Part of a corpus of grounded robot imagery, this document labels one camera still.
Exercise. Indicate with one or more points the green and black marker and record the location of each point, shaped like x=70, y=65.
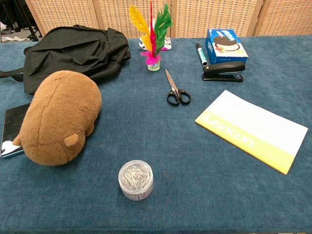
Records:
x=201, y=54

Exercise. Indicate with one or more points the black smartphone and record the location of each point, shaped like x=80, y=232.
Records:
x=12, y=122

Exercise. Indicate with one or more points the black tripod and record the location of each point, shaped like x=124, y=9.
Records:
x=30, y=25

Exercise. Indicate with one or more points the wicker folding screen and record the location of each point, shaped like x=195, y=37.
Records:
x=207, y=17

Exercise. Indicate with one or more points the black stapler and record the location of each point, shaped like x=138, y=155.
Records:
x=224, y=68

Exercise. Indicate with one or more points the colourful feather shuttlecock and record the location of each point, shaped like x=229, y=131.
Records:
x=153, y=61

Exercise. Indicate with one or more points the white phone stand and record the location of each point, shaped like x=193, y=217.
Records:
x=167, y=45

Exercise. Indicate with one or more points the blue table cloth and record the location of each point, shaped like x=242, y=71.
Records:
x=170, y=146

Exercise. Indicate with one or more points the brown plush toy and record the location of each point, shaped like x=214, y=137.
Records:
x=58, y=114

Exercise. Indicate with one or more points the blue cookie box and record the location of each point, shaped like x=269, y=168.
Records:
x=224, y=48

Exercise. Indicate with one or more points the black fabric backpack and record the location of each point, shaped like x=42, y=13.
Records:
x=73, y=53

